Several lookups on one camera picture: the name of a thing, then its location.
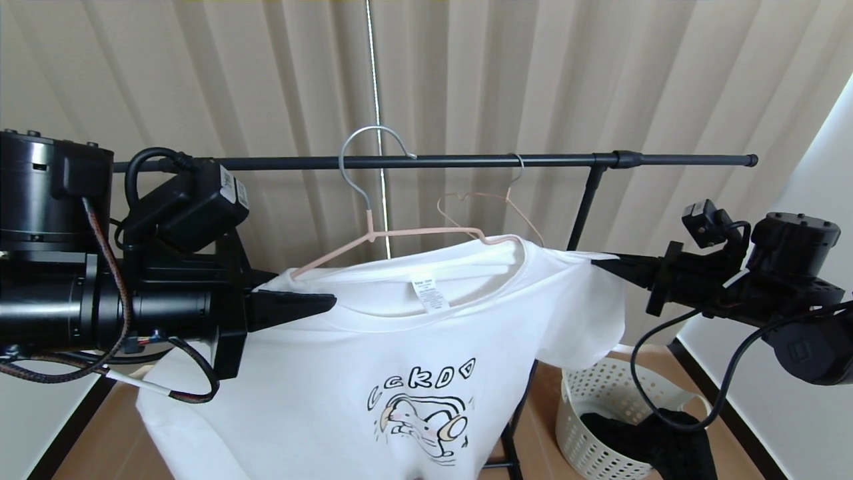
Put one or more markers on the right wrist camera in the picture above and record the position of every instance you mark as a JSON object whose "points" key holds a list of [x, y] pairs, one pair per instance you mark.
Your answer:
{"points": [[706, 223]]}

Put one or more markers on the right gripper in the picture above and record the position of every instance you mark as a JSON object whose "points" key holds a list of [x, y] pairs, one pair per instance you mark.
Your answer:
{"points": [[700, 283]]}

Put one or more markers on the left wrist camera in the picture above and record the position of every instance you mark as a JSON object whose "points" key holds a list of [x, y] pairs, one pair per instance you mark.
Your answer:
{"points": [[193, 206]]}

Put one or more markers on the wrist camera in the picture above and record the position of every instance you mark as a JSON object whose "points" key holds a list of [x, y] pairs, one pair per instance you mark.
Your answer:
{"points": [[193, 206], [706, 223]]}

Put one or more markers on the beige curtain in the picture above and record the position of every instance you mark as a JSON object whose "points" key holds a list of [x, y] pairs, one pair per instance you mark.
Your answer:
{"points": [[200, 80]]}

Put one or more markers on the black garment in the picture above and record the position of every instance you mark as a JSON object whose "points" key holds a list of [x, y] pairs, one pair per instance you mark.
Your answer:
{"points": [[666, 440]]}

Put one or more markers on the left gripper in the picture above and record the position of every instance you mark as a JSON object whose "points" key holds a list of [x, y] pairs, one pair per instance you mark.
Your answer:
{"points": [[166, 306]]}

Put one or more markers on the pink clothes hanger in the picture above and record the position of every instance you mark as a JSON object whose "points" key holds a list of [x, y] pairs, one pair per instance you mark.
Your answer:
{"points": [[368, 220], [493, 194]]}

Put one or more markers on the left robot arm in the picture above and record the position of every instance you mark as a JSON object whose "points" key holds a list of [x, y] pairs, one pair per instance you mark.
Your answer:
{"points": [[40, 193]]}

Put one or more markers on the white laundry basket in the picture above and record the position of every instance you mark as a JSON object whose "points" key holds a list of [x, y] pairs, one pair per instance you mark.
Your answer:
{"points": [[600, 386]]}

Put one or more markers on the black clothes rack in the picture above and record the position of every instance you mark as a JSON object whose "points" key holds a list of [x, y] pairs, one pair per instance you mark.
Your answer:
{"points": [[466, 160]]}

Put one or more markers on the white printed t-shirt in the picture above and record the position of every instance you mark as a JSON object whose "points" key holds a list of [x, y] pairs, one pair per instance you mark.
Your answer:
{"points": [[320, 400]]}

